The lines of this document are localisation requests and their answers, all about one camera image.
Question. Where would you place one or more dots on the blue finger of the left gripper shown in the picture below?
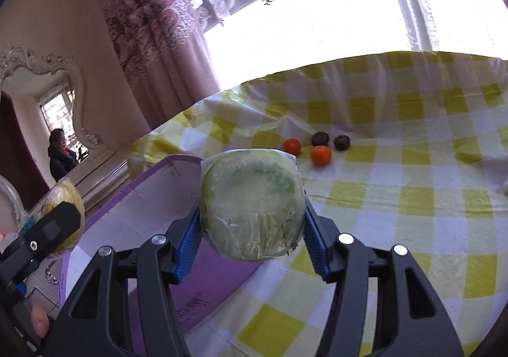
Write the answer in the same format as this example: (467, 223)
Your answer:
(24, 255)

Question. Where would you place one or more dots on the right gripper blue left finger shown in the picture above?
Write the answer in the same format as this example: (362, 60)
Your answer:
(94, 320)

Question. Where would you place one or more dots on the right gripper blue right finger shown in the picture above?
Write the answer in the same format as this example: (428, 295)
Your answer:
(410, 318)

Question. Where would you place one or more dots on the pale fruit half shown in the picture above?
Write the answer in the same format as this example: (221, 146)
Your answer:
(63, 191)

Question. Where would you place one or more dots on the large orange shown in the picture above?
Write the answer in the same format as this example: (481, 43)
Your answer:
(320, 155)

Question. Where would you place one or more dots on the green cabbage half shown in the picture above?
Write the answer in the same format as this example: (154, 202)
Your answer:
(252, 204)

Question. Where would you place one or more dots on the left hand fingertip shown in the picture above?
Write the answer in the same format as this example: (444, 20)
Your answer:
(39, 319)

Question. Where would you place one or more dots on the ornate white framed mirror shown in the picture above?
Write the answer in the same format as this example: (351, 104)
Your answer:
(48, 92)

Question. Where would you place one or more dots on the purple cardboard box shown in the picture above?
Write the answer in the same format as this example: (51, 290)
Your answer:
(144, 208)

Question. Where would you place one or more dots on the yellow white checkered tablecloth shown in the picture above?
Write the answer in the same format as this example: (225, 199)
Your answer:
(427, 165)

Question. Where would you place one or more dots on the pink floral curtain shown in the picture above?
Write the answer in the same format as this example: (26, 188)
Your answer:
(163, 55)

